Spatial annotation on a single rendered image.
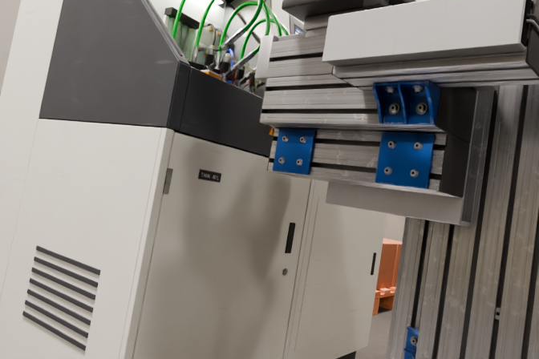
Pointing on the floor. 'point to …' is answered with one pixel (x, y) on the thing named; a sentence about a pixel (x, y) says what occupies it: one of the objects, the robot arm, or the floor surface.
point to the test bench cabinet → (88, 241)
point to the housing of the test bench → (26, 85)
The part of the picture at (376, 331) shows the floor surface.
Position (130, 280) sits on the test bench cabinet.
